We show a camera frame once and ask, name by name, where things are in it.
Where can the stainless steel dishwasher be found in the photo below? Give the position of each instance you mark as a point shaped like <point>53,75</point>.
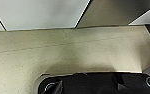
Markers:
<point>114,13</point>

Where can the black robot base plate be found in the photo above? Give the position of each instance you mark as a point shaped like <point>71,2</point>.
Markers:
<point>97,85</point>

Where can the white narrow drawer stack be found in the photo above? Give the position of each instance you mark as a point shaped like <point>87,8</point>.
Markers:
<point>147,20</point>

